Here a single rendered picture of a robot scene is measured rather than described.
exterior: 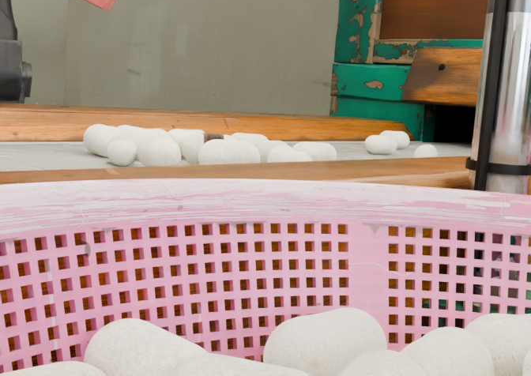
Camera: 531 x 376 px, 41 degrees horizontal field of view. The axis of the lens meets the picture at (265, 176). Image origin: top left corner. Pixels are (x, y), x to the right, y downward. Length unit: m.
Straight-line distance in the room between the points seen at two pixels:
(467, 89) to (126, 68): 1.91
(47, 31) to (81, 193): 2.74
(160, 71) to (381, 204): 2.32
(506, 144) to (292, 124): 0.51
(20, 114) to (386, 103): 0.56
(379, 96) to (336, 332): 0.85
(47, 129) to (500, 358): 0.46
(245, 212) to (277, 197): 0.01
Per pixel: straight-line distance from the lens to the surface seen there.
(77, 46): 2.89
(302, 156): 0.43
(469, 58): 0.89
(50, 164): 0.44
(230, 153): 0.42
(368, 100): 1.01
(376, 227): 0.19
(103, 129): 0.49
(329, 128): 0.82
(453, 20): 0.97
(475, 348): 0.16
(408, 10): 1.00
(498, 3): 0.29
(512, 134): 0.29
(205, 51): 2.35
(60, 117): 0.60
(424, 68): 0.91
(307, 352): 0.16
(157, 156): 0.42
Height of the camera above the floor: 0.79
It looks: 7 degrees down
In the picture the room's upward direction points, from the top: 4 degrees clockwise
